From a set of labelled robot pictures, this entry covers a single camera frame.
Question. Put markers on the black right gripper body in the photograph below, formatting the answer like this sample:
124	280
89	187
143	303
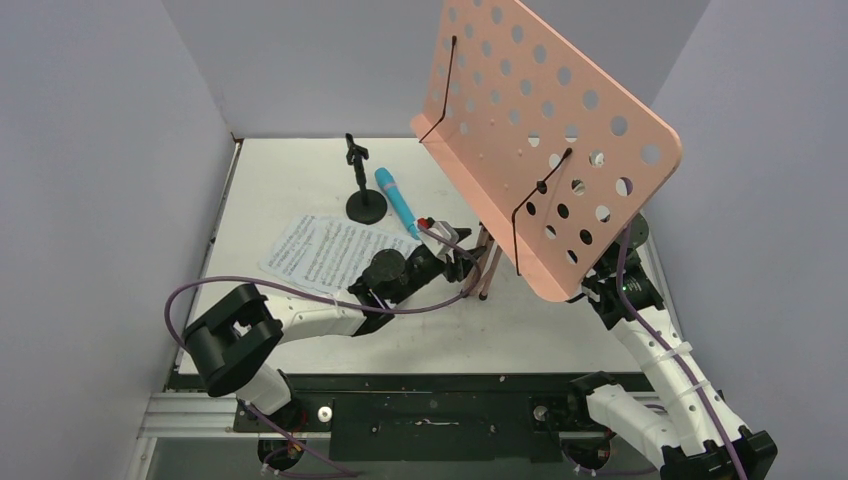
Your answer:
597	291

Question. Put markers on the pink folding music stand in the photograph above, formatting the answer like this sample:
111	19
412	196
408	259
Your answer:
550	152

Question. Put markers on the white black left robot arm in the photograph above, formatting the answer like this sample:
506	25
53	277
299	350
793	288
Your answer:
231	342

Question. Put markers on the black microphone desk stand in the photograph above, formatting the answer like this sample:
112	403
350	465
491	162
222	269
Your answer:
365	206

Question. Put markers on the lower sheet music page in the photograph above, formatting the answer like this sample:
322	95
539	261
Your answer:
291	249

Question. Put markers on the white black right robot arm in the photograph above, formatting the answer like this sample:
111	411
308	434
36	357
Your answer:
694	434

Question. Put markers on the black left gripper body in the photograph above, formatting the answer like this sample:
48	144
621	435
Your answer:
421	273

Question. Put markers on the upper sheet music page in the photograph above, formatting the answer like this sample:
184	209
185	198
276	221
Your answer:
336	252

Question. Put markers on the sheet music page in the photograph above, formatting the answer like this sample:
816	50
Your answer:
336	252
291	249

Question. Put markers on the aluminium mounting rail frame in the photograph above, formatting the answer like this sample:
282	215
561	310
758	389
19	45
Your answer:
387	426

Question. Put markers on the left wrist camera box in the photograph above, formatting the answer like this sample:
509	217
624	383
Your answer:
438	236

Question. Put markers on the blue toy microphone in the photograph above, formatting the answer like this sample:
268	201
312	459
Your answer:
388	185

